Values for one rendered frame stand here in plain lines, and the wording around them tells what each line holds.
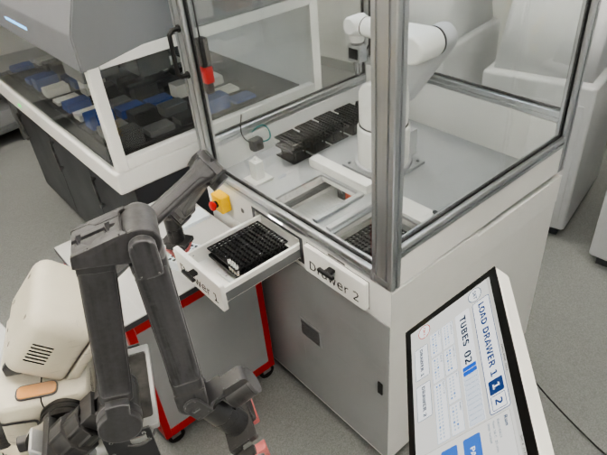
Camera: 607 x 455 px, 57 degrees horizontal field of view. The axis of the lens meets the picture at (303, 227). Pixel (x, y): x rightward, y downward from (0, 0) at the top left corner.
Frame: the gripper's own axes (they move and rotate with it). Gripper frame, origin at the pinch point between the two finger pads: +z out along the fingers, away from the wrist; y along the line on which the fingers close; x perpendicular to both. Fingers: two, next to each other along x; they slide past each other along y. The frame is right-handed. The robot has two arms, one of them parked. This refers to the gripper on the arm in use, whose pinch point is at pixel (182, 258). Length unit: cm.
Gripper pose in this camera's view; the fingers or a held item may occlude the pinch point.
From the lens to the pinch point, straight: 209.9
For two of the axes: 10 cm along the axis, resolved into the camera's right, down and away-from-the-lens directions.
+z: 0.7, 7.9, 6.1
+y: -9.5, -1.4, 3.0
